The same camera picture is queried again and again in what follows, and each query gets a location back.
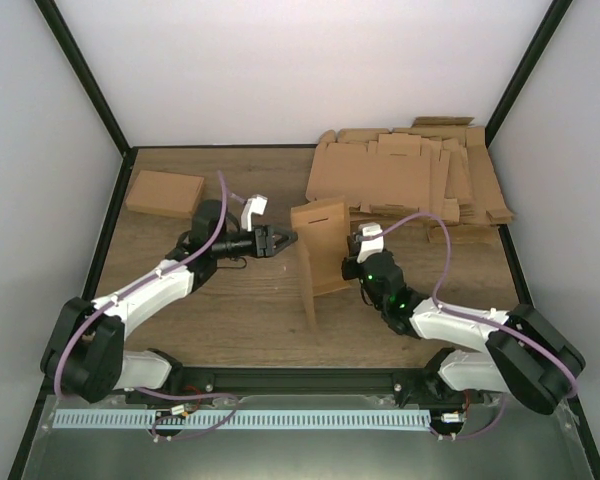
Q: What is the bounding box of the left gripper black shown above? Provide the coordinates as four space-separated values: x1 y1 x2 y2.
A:
213 224 298 260

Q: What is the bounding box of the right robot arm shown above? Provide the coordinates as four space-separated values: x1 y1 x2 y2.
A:
342 234 586 415

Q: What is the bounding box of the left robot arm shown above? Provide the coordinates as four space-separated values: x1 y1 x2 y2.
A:
40 196 298 404

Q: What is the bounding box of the folded brown cardboard box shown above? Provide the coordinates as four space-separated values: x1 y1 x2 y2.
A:
125 170 205 219

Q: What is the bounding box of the stack of flat cardboard sheets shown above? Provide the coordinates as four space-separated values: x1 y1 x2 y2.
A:
305 117 514 243

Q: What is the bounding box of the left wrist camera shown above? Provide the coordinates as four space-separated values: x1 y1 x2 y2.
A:
240 194 268 232

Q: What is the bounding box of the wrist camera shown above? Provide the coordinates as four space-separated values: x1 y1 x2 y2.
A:
240 194 268 232
356 222 384 264

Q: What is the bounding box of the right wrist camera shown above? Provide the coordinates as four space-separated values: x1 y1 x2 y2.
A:
356 222 384 264

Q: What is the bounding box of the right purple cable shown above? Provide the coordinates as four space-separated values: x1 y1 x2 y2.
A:
359 211 580 443

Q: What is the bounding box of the purple cable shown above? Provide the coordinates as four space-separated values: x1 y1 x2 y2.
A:
52 169 248 445
359 211 580 443

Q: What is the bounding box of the black aluminium frame rail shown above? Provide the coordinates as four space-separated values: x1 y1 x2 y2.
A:
44 365 571 407

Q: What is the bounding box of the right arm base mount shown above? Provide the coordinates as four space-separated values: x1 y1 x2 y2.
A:
391 362 483 408

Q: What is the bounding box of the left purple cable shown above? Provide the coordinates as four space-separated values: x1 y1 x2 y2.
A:
52 169 248 445

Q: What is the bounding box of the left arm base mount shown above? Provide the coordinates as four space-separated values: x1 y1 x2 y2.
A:
114 349 215 407

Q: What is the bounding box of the light blue slotted cable duct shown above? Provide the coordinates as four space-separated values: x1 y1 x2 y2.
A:
52 409 431 431

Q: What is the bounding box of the left black corner post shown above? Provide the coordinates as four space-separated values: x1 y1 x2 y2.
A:
34 0 131 157

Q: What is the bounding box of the black corner post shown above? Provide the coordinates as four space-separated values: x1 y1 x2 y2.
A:
485 0 573 146
34 0 131 157

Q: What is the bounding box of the right black corner post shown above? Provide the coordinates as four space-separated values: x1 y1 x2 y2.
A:
485 0 573 146

